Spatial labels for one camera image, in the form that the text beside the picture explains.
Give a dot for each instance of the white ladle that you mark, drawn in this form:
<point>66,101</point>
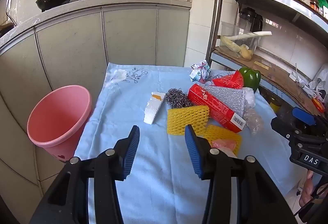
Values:
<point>256,34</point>

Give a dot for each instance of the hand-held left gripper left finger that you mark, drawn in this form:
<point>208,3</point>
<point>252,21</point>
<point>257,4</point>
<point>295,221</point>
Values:
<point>132,152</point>

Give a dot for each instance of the steel wool scrubber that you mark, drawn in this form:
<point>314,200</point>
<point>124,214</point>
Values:
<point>176,98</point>

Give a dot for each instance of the yellow foam fruit net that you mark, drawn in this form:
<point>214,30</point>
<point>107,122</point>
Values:
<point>220,134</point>
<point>184,116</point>

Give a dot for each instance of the pink plastic bucket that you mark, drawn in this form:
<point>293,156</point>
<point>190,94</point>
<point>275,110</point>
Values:
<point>59,116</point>

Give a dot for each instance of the grey kitchen cabinet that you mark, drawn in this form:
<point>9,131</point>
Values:
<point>76,39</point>

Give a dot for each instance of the pink plastic wrapper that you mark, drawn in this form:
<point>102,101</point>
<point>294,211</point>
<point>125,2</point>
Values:
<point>224,144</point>

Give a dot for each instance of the green packet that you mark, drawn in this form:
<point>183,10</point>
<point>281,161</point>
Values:
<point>321,1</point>

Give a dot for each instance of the red-lidded jar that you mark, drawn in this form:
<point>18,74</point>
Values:
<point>314,4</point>

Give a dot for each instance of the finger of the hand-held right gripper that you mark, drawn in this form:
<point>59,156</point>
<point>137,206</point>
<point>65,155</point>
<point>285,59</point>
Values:
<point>281,126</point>
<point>303,114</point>

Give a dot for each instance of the long red cardboard box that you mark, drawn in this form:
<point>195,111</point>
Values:
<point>215,108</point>

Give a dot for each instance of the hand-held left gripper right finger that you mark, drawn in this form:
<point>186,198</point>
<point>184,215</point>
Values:
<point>193,152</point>

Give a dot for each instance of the clear plastic wrap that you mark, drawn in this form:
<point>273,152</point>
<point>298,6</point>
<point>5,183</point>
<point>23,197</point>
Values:
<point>252,118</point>

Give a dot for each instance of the black blender jug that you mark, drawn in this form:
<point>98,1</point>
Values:
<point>252,20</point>

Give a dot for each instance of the potato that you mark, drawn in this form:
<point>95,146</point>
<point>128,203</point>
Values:
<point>246,52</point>

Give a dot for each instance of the person's right hand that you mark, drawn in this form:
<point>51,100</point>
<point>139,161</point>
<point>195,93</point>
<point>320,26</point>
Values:
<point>306,188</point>

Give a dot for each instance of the silver bubble mailer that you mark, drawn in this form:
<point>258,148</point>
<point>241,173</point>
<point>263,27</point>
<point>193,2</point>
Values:
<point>230,98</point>

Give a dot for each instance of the cardboard sheet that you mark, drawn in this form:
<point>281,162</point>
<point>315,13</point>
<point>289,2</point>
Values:
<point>276,72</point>

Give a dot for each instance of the white foam block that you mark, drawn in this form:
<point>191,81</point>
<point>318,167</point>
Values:
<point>153,108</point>

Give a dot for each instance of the white plastic bag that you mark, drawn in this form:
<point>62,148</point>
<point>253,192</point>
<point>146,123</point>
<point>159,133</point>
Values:
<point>321,80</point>

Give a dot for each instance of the small red tool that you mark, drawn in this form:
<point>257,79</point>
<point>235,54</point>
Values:
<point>319,104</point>

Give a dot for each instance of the printed paper ball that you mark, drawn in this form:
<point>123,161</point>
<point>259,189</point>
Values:
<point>199,72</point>

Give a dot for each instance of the corn cob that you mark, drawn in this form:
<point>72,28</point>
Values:
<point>230,44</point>

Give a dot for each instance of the red plastic wrapper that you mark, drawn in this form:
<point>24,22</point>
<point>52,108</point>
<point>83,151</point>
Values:
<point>228,81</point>

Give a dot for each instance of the light blue floral cloth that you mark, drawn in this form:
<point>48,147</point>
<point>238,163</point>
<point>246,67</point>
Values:
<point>153,162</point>

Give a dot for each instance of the green bell pepper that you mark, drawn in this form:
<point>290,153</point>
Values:
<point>252,77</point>

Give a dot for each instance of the clear plastic container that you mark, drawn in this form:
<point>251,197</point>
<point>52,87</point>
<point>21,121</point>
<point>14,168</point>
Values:
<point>230,30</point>

